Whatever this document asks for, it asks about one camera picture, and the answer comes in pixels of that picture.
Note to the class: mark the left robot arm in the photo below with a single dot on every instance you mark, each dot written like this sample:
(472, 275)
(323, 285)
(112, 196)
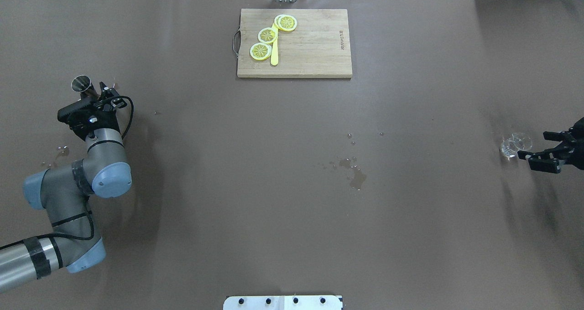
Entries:
(75, 242)

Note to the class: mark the steel jigger measuring cup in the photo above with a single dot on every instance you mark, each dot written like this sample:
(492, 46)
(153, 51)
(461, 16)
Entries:
(83, 85)

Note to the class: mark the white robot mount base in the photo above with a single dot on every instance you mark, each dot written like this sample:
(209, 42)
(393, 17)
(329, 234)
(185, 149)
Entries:
(284, 302)

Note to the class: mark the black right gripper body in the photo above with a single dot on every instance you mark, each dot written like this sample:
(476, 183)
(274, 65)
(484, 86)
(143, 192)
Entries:
(576, 149)

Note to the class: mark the bamboo cutting board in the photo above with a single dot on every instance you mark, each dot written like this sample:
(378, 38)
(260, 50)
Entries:
(319, 47)

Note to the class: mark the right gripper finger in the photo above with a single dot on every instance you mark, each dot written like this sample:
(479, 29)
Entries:
(548, 161)
(565, 137)

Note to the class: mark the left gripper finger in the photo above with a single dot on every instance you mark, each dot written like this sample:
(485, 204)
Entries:
(107, 92)
(118, 103)

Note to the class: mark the small clear glass cup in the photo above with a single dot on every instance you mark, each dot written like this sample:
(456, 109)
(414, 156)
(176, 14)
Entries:
(516, 142)

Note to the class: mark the yellow plastic knife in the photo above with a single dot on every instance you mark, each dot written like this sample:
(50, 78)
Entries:
(274, 60)

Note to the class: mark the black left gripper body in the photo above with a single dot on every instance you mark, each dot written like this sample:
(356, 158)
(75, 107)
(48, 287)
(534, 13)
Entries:
(105, 117)

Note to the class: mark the lemon slice middle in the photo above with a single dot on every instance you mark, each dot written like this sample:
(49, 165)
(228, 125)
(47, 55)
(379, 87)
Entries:
(268, 35)

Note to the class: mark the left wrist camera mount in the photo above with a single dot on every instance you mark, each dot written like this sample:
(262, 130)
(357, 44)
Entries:
(84, 105)

